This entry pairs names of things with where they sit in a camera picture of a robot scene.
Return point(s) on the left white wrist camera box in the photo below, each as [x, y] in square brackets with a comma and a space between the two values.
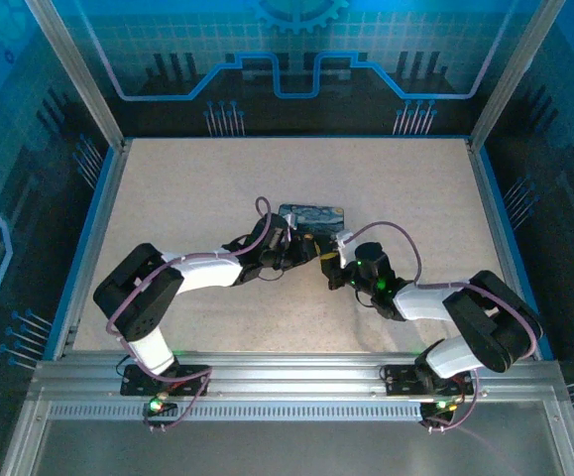
[292, 219]

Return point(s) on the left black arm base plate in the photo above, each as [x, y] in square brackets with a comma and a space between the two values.
[138, 382]

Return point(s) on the aluminium frame rail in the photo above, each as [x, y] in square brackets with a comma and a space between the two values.
[291, 369]

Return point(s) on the starry night print tin box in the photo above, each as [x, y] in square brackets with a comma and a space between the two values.
[316, 218]

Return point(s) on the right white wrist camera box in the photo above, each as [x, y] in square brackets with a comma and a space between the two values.
[343, 245]

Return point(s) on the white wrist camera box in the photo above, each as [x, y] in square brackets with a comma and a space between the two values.
[343, 245]
[292, 219]

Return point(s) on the aluminium side rail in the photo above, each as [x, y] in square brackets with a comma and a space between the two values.
[494, 208]
[103, 218]

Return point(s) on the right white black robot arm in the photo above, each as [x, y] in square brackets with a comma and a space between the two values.
[475, 307]

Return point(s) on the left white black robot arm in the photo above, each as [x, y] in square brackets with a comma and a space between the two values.
[202, 270]

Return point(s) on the grey metal panel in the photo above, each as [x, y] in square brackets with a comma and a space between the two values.
[291, 448]

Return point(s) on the aluminium frame post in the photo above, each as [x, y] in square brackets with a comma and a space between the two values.
[514, 69]
[76, 69]

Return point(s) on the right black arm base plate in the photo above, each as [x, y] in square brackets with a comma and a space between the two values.
[400, 379]

